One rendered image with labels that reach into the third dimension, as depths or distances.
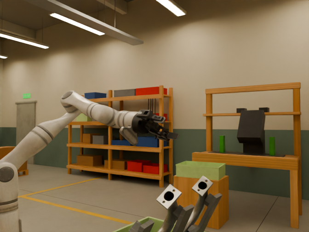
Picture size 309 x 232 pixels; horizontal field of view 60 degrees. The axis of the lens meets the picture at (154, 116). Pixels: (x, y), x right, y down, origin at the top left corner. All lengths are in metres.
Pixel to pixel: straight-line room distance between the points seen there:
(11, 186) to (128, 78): 6.12
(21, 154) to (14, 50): 10.30
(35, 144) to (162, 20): 5.97
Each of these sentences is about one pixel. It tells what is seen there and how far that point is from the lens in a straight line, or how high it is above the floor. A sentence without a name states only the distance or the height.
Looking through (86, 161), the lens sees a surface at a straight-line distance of 7.39.
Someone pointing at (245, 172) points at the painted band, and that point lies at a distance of 5.80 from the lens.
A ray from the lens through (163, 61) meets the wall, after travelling 6.61.
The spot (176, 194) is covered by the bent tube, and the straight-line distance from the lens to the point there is 0.71.
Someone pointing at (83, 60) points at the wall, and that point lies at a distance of 8.40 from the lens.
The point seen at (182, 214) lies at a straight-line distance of 0.73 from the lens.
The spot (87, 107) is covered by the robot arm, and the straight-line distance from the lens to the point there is 1.16.
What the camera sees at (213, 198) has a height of 1.13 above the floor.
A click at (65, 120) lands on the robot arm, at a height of 1.37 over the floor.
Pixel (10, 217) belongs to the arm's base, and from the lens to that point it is 1.24.
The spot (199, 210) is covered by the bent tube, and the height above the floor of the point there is 1.07.
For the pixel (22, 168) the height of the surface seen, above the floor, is 0.19.
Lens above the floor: 1.35
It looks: 2 degrees up
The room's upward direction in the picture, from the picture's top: straight up
